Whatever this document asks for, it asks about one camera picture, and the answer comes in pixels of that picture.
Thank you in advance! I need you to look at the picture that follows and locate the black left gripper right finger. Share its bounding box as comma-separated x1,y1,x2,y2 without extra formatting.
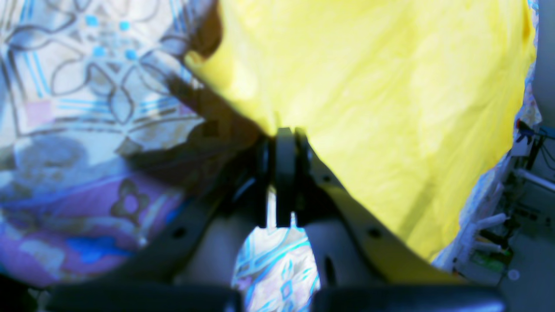
276,128,508,312

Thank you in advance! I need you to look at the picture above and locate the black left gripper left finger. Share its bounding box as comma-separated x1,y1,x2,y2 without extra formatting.
46,136,274,312

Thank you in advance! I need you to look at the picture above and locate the yellow T-shirt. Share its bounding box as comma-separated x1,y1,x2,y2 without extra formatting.
184,0,535,263

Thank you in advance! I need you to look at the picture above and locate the patterned blue tile tablecloth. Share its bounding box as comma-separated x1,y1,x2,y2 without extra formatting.
0,0,321,312

